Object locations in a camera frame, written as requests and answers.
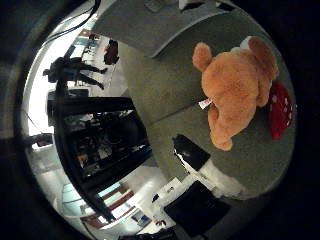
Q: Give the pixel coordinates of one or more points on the black bag on floor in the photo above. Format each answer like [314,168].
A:
[111,51]

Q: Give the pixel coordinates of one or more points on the red mushroom plush white dots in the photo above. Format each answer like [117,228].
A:
[281,111]

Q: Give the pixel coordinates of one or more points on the olive green table cloth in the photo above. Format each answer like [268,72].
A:
[166,90]

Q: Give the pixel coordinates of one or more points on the black metal frame stand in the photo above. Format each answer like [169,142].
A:
[100,143]

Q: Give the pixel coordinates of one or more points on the orange teddy bear white hat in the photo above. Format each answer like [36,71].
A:
[233,93]

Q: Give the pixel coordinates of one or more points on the standing person in dark clothes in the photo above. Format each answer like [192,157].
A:
[70,71]

